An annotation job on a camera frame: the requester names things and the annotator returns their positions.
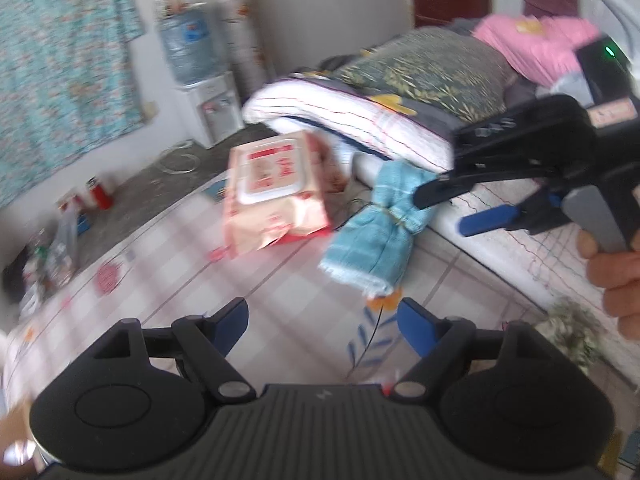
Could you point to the teal floral wall cloth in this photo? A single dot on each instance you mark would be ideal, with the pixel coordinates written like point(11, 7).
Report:
point(60, 70)

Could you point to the pale green cloth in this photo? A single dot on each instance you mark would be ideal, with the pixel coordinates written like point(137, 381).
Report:
point(575, 335)

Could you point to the pink grey patchwork quilt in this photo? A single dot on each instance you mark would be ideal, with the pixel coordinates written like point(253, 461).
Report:
point(530, 42)

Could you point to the wall socket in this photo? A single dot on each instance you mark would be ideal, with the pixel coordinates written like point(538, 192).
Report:
point(150, 112)

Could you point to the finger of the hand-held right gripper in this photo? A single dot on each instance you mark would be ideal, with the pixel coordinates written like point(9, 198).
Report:
point(450, 187)
point(485, 220)

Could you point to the pink wet wipes pack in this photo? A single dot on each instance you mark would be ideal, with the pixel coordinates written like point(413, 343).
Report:
point(270, 195)

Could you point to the white water dispenser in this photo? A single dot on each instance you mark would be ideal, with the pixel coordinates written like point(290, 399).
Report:
point(200, 110)

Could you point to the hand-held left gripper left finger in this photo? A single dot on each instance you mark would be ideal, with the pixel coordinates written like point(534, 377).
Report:
point(232, 321)

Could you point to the white striped folded blanket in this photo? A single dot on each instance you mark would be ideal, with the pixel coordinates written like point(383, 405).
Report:
point(325, 105)

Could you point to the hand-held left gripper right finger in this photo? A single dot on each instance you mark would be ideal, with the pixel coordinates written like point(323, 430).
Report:
point(415, 321)

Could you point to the clear plastic bag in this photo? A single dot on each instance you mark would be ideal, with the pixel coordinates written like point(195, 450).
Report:
point(55, 250)

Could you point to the blue fringed towel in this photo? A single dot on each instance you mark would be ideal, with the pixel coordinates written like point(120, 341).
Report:
point(380, 240)

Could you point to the floral paper roll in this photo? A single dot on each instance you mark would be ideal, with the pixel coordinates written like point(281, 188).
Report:
point(240, 35)

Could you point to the person's right hand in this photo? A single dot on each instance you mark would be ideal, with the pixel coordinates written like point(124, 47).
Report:
point(620, 280)

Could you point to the green leaf print pillow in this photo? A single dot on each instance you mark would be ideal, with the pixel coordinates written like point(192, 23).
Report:
point(430, 67)

